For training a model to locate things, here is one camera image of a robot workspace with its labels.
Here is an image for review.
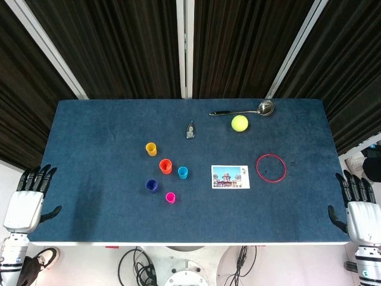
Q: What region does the white and black sneaker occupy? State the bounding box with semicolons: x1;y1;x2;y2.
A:
32;247;61;271

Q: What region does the dark trouser leg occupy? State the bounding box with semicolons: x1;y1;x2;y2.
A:
16;256;40;286

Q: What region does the black pleated curtain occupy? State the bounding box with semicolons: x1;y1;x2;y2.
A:
0;0;381;170

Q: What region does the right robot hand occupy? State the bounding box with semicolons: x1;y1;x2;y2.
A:
327;169;381;244

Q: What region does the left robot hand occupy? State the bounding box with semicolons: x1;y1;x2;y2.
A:
3;163;63;234

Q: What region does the building photo postcard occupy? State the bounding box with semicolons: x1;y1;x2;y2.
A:
211;165;251;189

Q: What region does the yellow tennis ball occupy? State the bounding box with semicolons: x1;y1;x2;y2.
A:
231;115;249;132

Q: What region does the thin red ring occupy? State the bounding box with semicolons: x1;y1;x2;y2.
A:
256;153;287;182

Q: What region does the metal ladle black handle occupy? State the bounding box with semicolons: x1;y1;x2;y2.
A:
208;100;275;117

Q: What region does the black cable bundle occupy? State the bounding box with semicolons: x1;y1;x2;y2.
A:
118;246;158;286

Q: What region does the white frame post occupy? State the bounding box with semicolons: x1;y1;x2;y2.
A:
266;0;330;99
4;0;89;100
176;0;195;99

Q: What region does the orange plastic cup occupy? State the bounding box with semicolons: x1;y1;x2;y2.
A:
159;158;173;175

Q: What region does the blue felt table cover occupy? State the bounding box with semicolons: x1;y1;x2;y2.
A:
28;99;351;244

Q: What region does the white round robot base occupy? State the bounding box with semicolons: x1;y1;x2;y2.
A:
139;245;236;286

